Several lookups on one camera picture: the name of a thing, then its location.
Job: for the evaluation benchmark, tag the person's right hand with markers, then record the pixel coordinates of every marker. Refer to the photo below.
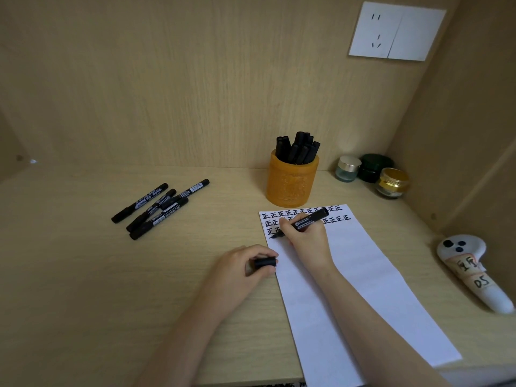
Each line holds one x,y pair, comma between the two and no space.
312,247

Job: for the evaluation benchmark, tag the person's left hand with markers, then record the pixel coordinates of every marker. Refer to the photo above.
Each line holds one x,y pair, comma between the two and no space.
229,278

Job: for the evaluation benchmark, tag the person's right thumb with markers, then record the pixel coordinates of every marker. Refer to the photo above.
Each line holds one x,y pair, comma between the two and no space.
294,241

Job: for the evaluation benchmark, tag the person's left thumb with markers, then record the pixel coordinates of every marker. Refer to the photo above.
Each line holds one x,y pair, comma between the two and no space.
266,272

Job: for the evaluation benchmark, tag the black marker cap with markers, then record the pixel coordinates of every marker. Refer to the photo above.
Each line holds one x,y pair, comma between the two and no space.
265,262

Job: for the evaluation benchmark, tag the person's right forearm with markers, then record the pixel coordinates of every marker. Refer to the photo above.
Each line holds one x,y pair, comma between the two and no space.
371,334

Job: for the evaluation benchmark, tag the person's left forearm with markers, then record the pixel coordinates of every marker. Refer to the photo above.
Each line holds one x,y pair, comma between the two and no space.
189,342

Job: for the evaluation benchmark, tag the orange carved pen holder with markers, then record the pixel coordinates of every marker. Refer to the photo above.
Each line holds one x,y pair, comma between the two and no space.
291,185

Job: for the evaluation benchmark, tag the white paper sheet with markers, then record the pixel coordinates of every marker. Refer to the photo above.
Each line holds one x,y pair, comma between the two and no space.
363,286

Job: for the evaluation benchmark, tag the glass jar with silver lid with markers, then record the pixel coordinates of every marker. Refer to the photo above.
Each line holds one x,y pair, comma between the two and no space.
348,169

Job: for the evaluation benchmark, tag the bunch of black markers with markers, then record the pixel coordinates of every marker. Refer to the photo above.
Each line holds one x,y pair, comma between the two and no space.
300,151

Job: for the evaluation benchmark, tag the dark green jar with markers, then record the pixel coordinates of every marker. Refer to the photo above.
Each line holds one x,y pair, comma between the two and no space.
373,165

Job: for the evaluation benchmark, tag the capped black marker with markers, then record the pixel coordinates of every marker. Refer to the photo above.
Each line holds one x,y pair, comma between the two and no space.
137,204
155,220
141,219
191,190

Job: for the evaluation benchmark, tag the glass jar with gold lid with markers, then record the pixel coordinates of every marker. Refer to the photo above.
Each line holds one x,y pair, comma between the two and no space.
393,182

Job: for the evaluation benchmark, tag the white controller with taped labels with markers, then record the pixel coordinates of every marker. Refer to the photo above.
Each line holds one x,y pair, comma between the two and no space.
469,265

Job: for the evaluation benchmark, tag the white wall socket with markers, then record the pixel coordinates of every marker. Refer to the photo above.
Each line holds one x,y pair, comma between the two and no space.
375,30

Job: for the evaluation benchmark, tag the white blank wall plate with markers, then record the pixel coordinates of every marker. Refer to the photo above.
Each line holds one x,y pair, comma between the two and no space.
417,34

